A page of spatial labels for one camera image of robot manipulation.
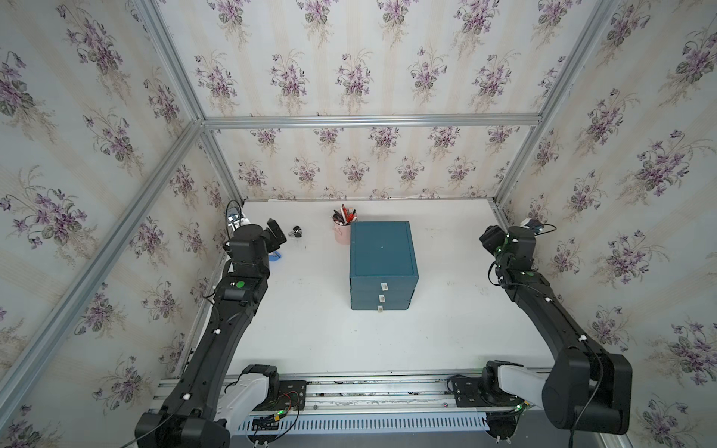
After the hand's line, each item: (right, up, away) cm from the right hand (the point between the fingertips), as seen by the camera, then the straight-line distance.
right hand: (497, 232), depth 84 cm
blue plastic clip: (-74, -10, +18) cm, 76 cm away
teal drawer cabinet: (-36, -9, -9) cm, 38 cm away
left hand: (-69, +2, -9) cm, 69 cm away
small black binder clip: (-67, -1, +26) cm, 72 cm away
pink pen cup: (-48, -1, +15) cm, 50 cm away
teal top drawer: (-40, -14, -9) cm, 43 cm away
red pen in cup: (-46, +5, +18) cm, 50 cm away
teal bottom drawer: (-36, -20, -4) cm, 41 cm away
